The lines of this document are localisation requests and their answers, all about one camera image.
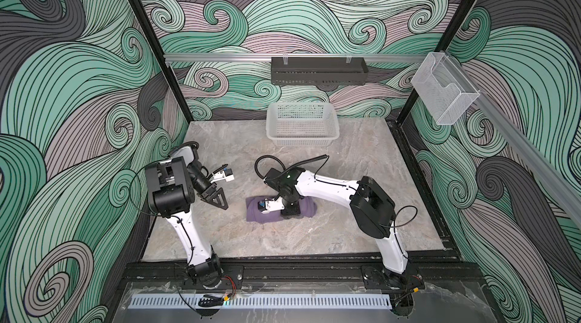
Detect aluminium right rail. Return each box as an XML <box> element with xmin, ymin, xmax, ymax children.
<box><xmin>450</xmin><ymin>57</ymin><xmax>580</xmax><ymax>226</ymax></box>

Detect black wall-mounted tray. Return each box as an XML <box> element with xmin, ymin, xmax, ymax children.
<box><xmin>270</xmin><ymin>58</ymin><xmax>369</xmax><ymax>89</ymax></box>

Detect clear acrylic wall holder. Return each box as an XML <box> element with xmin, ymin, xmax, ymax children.
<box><xmin>412</xmin><ymin>52</ymin><xmax>481</xmax><ymax>126</ymax></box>

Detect white perforated plastic basket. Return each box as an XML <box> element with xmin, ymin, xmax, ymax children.
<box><xmin>266</xmin><ymin>102</ymin><xmax>340</xmax><ymax>147</ymax></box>

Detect aluminium rail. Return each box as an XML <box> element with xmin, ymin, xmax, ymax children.
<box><xmin>450</xmin><ymin>57</ymin><xmax>580</xmax><ymax>226</ymax></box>
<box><xmin>163</xmin><ymin>52</ymin><xmax>428</xmax><ymax>64</ymax></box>

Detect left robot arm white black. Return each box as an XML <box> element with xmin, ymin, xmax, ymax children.
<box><xmin>145</xmin><ymin>142</ymin><xmax>228</xmax><ymax>288</ymax></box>

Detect white slotted cable duct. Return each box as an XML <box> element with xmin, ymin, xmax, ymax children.
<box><xmin>128</xmin><ymin>293</ymin><xmax>392</xmax><ymax>309</ymax></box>

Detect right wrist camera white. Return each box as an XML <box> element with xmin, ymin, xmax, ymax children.
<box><xmin>258</xmin><ymin>198</ymin><xmax>285</xmax><ymax>214</ymax></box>

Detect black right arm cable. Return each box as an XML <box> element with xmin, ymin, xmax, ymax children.
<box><xmin>253</xmin><ymin>154</ymin><xmax>331</xmax><ymax>181</ymax></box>

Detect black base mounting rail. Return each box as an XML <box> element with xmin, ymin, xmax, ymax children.
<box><xmin>122</xmin><ymin>256</ymin><xmax>487</xmax><ymax>292</ymax></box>

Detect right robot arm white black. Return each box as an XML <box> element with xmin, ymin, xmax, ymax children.
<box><xmin>254</xmin><ymin>167</ymin><xmax>425</xmax><ymax>291</ymax></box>

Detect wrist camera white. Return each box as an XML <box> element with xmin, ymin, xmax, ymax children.
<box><xmin>258</xmin><ymin>198</ymin><xmax>285</xmax><ymax>214</ymax></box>
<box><xmin>209</xmin><ymin>164</ymin><xmax>235</xmax><ymax>182</ymax></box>

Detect purple long pants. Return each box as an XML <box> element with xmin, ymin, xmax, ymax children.
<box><xmin>246</xmin><ymin>196</ymin><xmax>317</xmax><ymax>224</ymax></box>

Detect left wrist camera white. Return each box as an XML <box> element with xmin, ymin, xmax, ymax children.
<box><xmin>209</xmin><ymin>164</ymin><xmax>235</xmax><ymax>182</ymax></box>

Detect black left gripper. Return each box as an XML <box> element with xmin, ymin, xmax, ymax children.
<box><xmin>188</xmin><ymin>166</ymin><xmax>228</xmax><ymax>212</ymax></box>

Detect aluminium back rail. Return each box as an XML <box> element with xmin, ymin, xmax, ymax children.
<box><xmin>163</xmin><ymin>52</ymin><xmax>428</xmax><ymax>64</ymax></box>

